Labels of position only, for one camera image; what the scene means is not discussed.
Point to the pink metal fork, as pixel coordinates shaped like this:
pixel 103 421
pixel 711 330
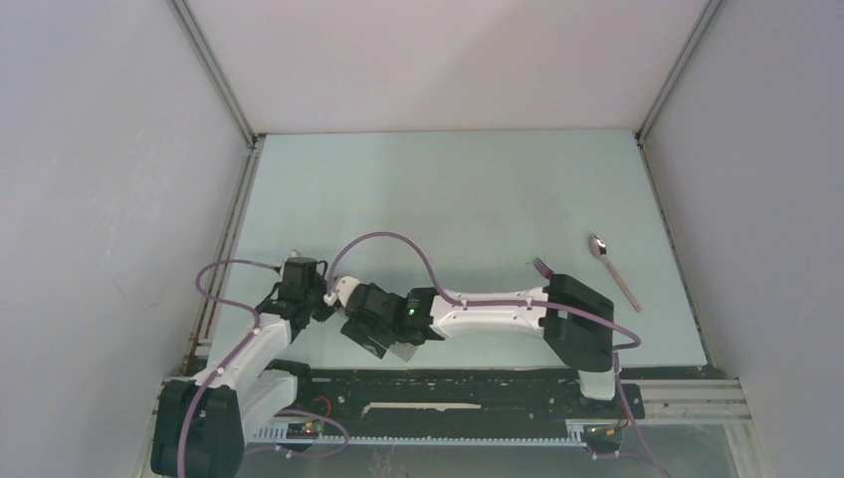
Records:
pixel 542 267

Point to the grey cloth napkin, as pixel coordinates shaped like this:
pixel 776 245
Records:
pixel 403 351

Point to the metal spoon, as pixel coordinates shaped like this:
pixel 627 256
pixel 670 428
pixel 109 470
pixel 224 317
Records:
pixel 598 250

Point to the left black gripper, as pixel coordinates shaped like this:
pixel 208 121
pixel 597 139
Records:
pixel 322 314

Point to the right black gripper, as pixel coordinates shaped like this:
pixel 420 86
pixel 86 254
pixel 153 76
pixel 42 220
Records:
pixel 361 333

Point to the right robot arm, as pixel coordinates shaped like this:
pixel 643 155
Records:
pixel 575 322

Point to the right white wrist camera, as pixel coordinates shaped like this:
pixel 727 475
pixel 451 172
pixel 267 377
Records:
pixel 340 292

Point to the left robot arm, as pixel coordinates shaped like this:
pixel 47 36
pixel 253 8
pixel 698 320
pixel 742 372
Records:
pixel 217 389

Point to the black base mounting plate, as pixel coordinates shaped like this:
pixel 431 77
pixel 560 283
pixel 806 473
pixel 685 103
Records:
pixel 447 405

